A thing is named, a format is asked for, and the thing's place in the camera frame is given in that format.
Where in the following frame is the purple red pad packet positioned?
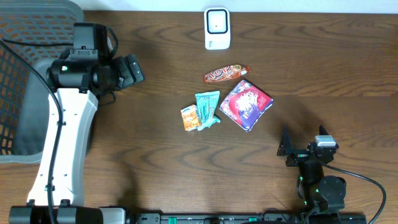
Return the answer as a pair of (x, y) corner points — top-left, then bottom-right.
(220, 80), (274, 132)

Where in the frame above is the orange snack box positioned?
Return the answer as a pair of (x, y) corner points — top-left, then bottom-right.
(180, 105), (201, 131)

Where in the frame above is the green wipes packet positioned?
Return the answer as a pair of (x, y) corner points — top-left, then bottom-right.
(195, 90), (221, 131)

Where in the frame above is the orange chocolate bar wrapper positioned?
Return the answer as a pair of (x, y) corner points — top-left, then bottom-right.
(203, 64), (251, 83)

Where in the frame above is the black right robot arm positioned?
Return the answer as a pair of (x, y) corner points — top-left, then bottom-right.
(277, 125), (346, 213)

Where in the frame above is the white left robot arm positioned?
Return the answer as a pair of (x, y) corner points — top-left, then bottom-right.
(9, 22), (144, 224)

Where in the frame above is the white barcode scanner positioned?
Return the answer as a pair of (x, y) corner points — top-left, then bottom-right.
(204, 7), (231, 50)

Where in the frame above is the dark grey plastic basket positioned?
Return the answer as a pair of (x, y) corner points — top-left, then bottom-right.
(1, 1), (84, 164)

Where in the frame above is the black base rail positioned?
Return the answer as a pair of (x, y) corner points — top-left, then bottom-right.
(128, 213), (367, 224)

